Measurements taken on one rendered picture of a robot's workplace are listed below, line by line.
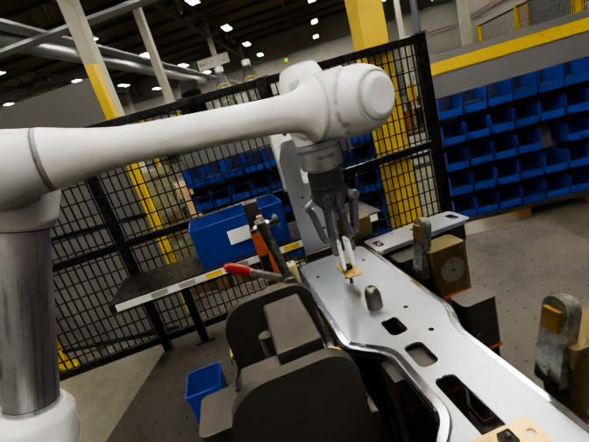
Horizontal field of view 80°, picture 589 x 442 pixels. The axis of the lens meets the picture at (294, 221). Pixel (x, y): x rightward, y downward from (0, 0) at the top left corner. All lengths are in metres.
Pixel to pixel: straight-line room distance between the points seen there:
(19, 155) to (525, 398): 0.75
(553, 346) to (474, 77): 2.22
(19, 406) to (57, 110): 2.07
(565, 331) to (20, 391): 0.93
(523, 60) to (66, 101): 2.84
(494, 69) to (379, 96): 2.18
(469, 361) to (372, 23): 1.19
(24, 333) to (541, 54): 2.80
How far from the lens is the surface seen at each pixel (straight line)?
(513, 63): 2.75
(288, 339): 0.39
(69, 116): 2.71
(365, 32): 1.47
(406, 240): 1.02
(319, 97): 0.55
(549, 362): 0.60
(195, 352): 1.42
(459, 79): 2.63
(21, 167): 0.65
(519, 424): 0.54
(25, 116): 2.89
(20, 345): 0.89
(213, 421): 0.52
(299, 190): 1.04
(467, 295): 0.78
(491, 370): 0.60
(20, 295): 0.86
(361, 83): 0.54
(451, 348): 0.64
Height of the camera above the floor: 1.41
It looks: 16 degrees down
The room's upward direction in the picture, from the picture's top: 16 degrees counter-clockwise
